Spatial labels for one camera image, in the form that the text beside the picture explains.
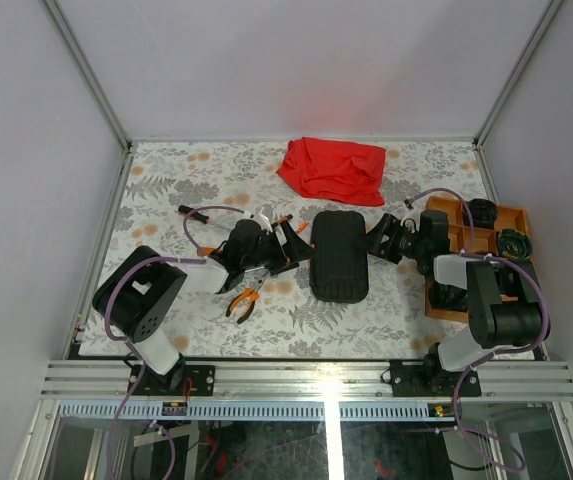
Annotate orange wooden divided tray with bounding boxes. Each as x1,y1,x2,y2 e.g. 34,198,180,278
425,194,531,324

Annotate black plastic tool case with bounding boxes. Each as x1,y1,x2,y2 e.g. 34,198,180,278
309,210,369,304

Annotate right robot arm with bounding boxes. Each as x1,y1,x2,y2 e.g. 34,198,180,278
355,210,550,395

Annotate black orange large screwdriver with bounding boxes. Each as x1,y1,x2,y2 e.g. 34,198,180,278
177,203,242,231

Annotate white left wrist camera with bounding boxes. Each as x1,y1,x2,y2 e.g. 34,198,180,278
245,205,274,232

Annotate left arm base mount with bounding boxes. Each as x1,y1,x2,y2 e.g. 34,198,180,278
134,364,216,398

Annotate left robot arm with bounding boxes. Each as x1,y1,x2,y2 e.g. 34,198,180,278
92,217,315,395

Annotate small orange black screwdriver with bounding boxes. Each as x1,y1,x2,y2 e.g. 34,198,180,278
271,214,293,228

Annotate floral patterned table mat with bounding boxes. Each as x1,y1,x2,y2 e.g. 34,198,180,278
80,142,502,367

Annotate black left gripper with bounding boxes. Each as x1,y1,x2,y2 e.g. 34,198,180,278
243,220,319,275

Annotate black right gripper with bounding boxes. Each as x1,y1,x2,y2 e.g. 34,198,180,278
352,214,426,265

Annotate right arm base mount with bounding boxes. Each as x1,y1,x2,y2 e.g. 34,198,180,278
380,360,461,398

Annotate orange handled pliers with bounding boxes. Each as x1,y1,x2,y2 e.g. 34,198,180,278
225,272,270,325

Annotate red cloth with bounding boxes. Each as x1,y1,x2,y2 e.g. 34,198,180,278
277,137,386,207

